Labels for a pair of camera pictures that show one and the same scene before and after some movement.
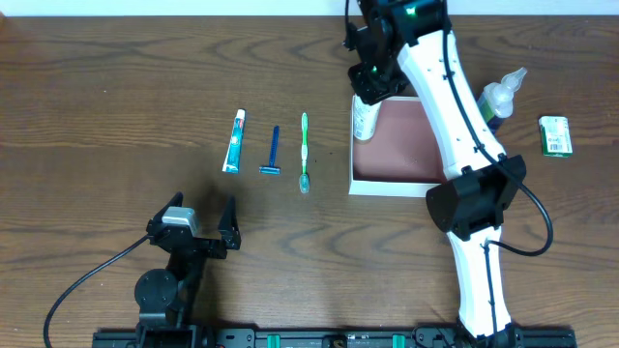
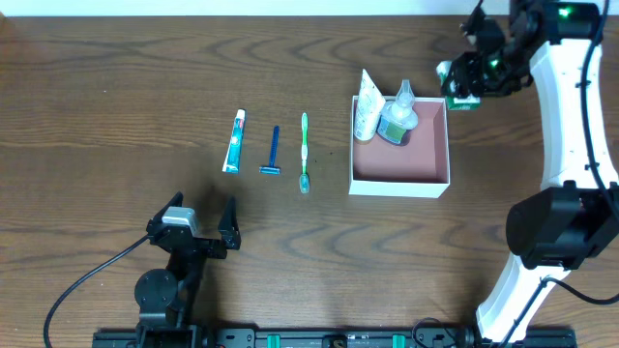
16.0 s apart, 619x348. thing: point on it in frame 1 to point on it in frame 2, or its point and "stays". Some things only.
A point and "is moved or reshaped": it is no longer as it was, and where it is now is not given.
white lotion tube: [365, 117] stays
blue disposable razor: [272, 169] stays
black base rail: [330, 337] stays
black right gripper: [375, 89] to [464, 73]
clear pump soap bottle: [496, 101] to [399, 115]
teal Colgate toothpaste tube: [232, 160] stays
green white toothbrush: [305, 181] stays
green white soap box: [556, 136] is moved or reshaped
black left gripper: [202, 243] stays
